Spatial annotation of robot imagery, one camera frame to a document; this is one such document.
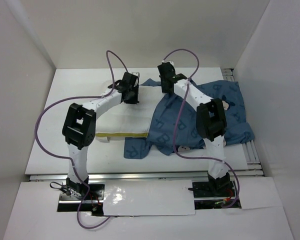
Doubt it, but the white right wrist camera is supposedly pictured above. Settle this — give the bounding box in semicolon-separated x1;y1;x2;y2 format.
161;60;174;65

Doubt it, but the white pillow with yellow edge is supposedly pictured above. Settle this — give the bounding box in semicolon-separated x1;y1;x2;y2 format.
95;86;164;141

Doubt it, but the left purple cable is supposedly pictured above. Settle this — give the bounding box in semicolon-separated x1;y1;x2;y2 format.
34;49;132;230

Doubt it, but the purple cable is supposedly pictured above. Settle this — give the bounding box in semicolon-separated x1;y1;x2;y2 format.
34;49;132;230
161;48;241;209

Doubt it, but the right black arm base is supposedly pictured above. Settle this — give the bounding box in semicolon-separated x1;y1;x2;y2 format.
188;173;237;199

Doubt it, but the blue cartoon print pillowcase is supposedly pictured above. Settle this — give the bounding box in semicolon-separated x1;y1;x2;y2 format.
123;80;255;159

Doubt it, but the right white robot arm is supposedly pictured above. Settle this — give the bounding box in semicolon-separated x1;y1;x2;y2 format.
157;61;230;196

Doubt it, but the white cover plate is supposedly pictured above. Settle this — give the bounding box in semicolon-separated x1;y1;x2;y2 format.
102;180;196;217

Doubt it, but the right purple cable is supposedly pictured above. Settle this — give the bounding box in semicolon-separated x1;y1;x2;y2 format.
161;48;241;209

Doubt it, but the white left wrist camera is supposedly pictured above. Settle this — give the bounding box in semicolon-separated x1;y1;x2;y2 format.
131;72;140;78

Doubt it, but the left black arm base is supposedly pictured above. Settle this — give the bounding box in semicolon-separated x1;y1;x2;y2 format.
49;180;105;205

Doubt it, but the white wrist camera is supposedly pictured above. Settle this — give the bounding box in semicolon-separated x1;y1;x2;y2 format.
131;72;140;78
161;60;174;65

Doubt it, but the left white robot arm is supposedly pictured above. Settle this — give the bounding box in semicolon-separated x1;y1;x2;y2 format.
62;72;140;200

